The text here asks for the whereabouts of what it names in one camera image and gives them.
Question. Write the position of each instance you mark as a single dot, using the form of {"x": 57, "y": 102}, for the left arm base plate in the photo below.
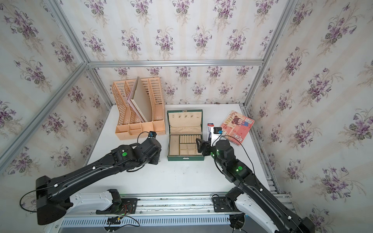
{"x": 119, "y": 205}

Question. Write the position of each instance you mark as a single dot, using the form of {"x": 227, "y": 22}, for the beige folder in organizer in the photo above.
{"x": 140, "y": 102}

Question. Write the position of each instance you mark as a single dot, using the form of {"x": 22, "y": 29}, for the green jewelry box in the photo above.
{"x": 185, "y": 127}

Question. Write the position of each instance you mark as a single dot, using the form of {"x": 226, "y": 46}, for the peach plastic file organizer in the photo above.
{"x": 129, "y": 125}

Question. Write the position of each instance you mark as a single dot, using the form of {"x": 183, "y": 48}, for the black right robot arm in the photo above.
{"x": 250, "y": 196}

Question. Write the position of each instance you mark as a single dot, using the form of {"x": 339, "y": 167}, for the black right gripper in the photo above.
{"x": 203, "y": 144}

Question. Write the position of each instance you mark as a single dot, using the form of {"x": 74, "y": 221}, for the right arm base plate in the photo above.
{"x": 220, "y": 204}

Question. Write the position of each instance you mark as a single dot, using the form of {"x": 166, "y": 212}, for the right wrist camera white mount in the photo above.
{"x": 215, "y": 134}

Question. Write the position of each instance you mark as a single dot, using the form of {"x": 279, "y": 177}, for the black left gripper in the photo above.
{"x": 158, "y": 158}

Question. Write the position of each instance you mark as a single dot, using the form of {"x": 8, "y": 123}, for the pink cartoon spiral notebook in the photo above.
{"x": 236, "y": 127}

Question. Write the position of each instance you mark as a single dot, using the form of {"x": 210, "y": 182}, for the aluminium front rail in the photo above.
{"x": 182, "y": 204}

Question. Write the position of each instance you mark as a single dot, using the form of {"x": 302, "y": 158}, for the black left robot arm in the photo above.
{"x": 54, "y": 194}

